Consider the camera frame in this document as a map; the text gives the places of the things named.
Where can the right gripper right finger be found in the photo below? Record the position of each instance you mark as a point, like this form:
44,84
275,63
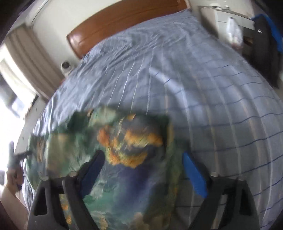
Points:
239,212

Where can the blue checked bed sheet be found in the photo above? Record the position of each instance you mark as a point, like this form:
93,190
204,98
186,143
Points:
221,109

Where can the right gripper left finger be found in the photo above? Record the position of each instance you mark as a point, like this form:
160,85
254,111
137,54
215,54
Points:
46,211

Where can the green patterned jacket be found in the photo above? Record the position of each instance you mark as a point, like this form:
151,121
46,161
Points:
138,182

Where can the person left hand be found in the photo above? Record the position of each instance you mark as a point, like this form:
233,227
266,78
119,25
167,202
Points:
15,179

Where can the grey side desk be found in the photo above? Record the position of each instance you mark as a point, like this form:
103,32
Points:
215,21

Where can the brown wooden headboard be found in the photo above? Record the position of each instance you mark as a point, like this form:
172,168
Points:
116,18

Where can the white plastic bag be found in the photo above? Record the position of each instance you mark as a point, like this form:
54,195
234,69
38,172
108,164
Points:
234,34

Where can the beige curtain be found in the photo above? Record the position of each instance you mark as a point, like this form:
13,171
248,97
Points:
33,61

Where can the small white fan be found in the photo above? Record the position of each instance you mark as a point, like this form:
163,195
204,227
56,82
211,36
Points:
66,68

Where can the black and blue hanging clothes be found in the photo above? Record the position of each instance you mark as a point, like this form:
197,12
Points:
266,52

